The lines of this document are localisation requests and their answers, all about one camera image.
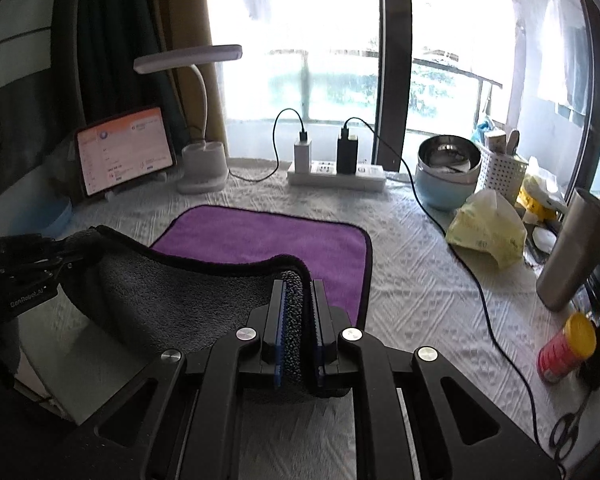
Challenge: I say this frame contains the black charger plug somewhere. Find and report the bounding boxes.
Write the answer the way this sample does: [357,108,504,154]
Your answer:
[336,126,358,176]

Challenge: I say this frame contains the light blue steel bowl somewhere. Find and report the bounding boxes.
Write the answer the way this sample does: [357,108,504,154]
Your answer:
[414,136,481,211]

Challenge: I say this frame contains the purple and grey microfibre towel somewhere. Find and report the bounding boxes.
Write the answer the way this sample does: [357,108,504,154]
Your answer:
[60,206,373,402]

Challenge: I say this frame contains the tablet with orange screen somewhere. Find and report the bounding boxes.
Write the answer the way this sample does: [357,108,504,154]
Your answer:
[76,107,176,197]

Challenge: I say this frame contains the yellow tissue pack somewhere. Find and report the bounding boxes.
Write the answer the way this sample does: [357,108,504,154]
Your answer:
[445,188,527,269]

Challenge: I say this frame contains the dark window frame post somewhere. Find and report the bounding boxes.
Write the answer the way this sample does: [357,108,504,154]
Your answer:
[373,0,413,171]

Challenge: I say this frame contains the black cable from white charger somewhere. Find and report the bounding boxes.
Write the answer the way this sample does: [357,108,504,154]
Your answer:
[227,107,307,183]

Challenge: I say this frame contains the black scissors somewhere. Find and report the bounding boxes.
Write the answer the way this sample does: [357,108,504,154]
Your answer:
[548,389,592,463]

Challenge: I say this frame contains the white perforated utensil basket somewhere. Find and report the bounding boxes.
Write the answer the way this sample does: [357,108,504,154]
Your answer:
[476,143,528,205]

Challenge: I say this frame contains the white textured tablecloth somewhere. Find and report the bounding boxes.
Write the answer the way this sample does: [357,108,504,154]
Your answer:
[19,171,600,479]

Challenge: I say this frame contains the red jar with yellow lid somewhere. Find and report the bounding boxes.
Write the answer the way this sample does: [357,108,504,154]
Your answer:
[536,312,597,384]

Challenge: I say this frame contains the white charger plug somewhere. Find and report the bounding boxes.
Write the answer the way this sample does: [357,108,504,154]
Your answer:
[294,130,312,174]

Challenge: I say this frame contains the yellow curtain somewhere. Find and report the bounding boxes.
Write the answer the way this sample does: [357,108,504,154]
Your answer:
[154,0,227,144]

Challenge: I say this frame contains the white desk lamp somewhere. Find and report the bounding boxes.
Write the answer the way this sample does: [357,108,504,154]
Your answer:
[133,44,242,195]

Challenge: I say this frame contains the stainless steel tumbler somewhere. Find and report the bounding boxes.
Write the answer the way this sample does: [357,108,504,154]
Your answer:
[536,188,600,312]

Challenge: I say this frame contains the white power strip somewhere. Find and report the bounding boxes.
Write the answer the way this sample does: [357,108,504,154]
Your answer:
[286,160,387,193]

